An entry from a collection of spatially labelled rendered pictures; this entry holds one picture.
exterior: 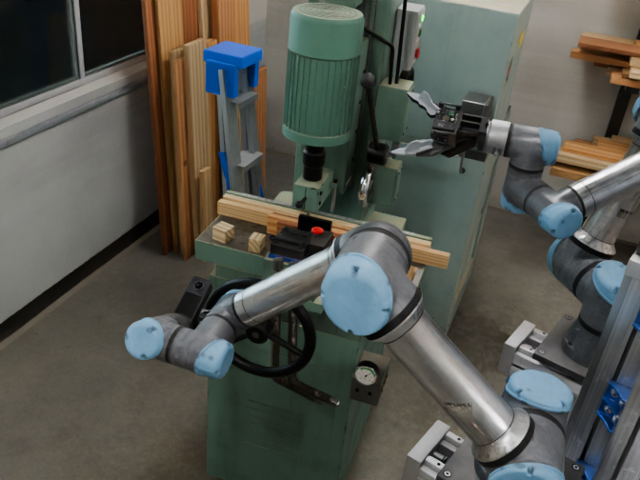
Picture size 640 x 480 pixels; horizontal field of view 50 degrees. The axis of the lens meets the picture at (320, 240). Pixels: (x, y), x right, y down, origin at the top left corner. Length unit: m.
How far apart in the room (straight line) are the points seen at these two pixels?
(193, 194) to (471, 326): 1.42
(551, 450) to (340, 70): 0.94
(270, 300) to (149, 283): 2.00
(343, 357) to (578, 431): 0.64
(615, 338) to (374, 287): 0.58
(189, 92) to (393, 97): 1.40
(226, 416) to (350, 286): 1.23
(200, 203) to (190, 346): 2.00
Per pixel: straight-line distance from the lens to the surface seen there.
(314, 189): 1.78
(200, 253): 1.87
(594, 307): 1.73
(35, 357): 2.94
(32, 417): 2.70
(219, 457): 2.35
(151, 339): 1.31
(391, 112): 1.89
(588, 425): 1.58
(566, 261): 1.81
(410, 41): 1.94
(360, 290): 1.03
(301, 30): 1.63
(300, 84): 1.67
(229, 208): 1.96
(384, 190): 1.96
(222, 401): 2.17
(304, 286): 1.26
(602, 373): 1.50
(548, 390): 1.32
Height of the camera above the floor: 1.87
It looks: 31 degrees down
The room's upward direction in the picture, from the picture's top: 6 degrees clockwise
